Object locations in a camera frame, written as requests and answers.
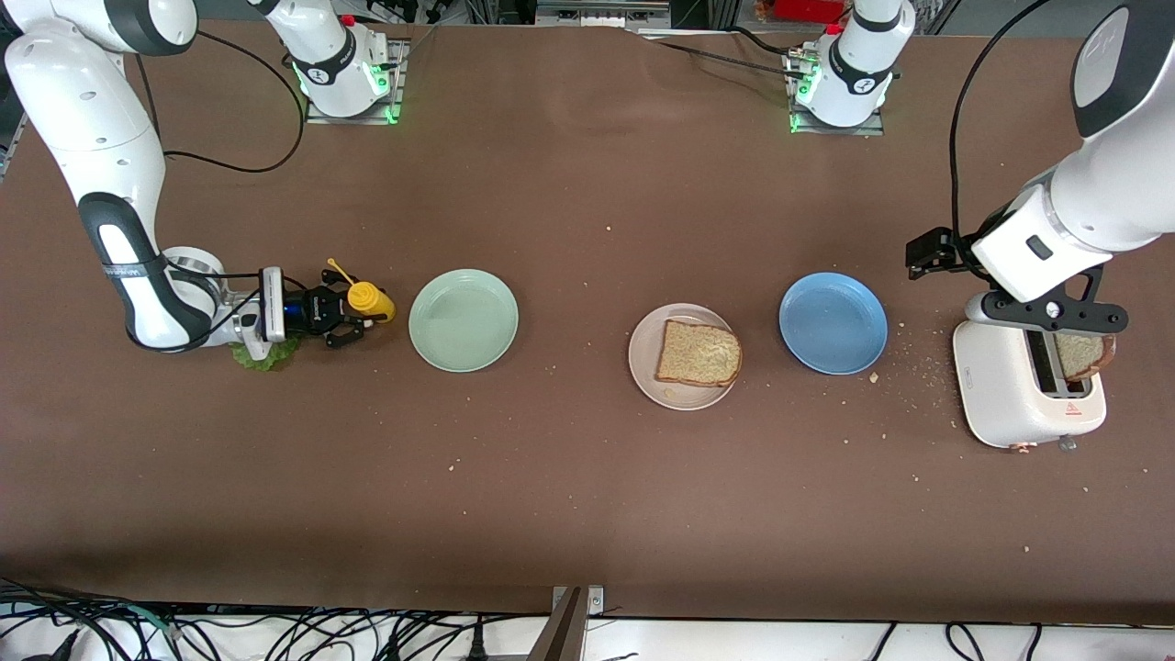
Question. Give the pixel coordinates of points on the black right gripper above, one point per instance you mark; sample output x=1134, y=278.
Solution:
x=317, y=308

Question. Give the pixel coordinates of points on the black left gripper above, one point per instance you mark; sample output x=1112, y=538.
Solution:
x=931, y=249

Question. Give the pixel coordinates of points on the pale green plate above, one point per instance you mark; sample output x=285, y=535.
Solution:
x=464, y=321

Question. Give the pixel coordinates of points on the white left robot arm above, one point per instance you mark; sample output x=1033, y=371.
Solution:
x=1092, y=202

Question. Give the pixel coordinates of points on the blue plate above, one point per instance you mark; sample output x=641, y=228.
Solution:
x=833, y=323

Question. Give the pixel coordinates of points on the dark metal bar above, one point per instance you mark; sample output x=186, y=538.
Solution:
x=562, y=633

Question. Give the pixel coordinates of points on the black floor plug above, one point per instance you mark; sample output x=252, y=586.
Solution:
x=475, y=647

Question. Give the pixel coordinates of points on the yellow mustard squeeze bottle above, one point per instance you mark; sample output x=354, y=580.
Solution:
x=374, y=301

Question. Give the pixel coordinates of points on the beige plate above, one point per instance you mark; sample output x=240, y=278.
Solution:
x=644, y=367

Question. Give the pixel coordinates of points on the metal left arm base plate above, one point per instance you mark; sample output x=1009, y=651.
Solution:
x=872, y=131

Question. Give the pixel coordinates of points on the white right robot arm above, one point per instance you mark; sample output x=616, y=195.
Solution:
x=92, y=119

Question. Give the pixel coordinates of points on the silver metal clamp bracket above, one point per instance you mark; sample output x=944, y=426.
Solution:
x=596, y=601

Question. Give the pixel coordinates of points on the green lettuce leaf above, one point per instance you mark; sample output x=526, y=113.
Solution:
x=266, y=356

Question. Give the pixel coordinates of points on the white toaster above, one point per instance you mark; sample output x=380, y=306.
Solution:
x=996, y=386

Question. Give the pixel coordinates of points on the grey metal box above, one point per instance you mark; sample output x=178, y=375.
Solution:
x=597, y=13

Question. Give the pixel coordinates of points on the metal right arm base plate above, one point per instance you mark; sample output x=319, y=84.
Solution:
x=397, y=83

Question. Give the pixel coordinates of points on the red box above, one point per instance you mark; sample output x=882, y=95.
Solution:
x=808, y=9

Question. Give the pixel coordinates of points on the brown bread slice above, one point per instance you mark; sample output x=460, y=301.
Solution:
x=1083, y=356
x=698, y=353

